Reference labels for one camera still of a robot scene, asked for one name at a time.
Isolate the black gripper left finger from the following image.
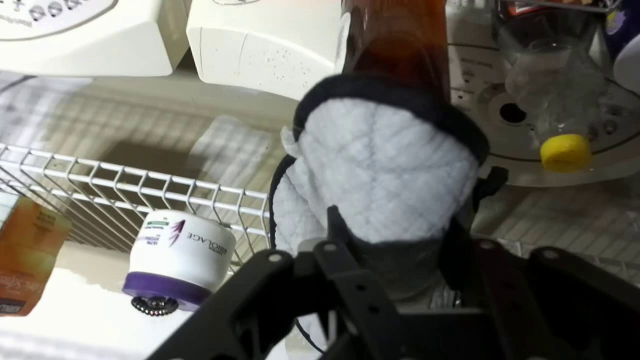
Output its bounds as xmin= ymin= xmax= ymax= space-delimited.
xmin=148 ymin=207 xmax=401 ymax=360

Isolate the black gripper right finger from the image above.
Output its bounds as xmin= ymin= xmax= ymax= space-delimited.
xmin=455 ymin=167 xmax=640 ymax=360

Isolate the white quilted oven mitt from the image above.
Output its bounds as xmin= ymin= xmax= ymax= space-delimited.
xmin=267 ymin=72 xmax=491 ymax=348

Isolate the brown glass bottle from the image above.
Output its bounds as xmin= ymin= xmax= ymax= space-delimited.
xmin=339 ymin=0 xmax=452 ymax=104

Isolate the clear bottle yellow cap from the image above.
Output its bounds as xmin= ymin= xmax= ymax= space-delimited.
xmin=491 ymin=0 xmax=612 ymax=172

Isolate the white jar purple lid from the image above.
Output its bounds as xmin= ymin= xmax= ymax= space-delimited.
xmin=119 ymin=209 xmax=239 ymax=317

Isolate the orange cardboard box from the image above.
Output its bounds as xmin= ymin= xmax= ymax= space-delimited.
xmin=0 ymin=197 xmax=70 ymax=321

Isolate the blue and white can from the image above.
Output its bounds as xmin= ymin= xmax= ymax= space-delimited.
xmin=602 ymin=0 xmax=640 ymax=96

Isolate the white dryer machine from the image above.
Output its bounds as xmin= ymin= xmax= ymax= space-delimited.
xmin=0 ymin=0 xmax=192 ymax=81

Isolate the white wire shelf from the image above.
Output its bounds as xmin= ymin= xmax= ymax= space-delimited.
xmin=0 ymin=143 xmax=640 ymax=288

